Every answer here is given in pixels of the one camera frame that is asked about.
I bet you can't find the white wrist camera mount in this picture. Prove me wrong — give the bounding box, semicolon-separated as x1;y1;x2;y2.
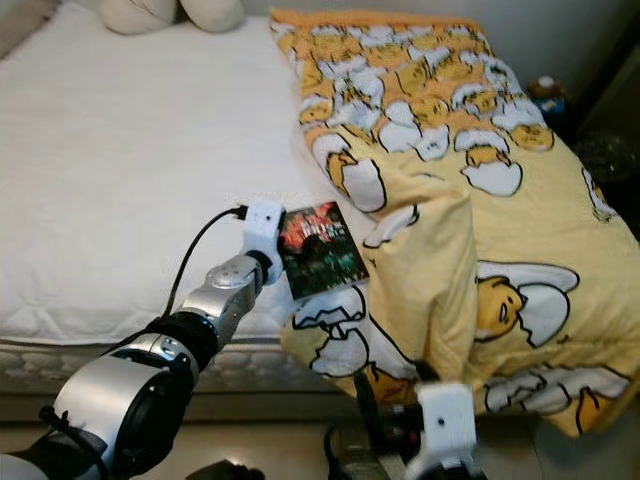
240;198;286;286
415;383;479;480

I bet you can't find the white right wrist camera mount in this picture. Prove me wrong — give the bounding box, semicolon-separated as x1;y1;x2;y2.
415;383;479;480

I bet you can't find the beige plush toy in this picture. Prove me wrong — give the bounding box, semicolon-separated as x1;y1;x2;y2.
98;0;246;36

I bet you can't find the dark red green book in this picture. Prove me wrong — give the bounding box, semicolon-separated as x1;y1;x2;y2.
278;200;368;301

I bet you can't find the small dark bottle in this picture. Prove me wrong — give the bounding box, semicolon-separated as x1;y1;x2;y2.
530;75;571;126

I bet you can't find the yellow egg cartoon blanket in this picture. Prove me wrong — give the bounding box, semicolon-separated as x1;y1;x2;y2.
268;8;640;441

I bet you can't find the white quilted mattress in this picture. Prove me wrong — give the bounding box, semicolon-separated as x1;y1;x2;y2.
1;5;381;391

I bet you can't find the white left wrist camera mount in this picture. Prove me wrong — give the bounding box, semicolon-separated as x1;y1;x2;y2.
240;198;286;286

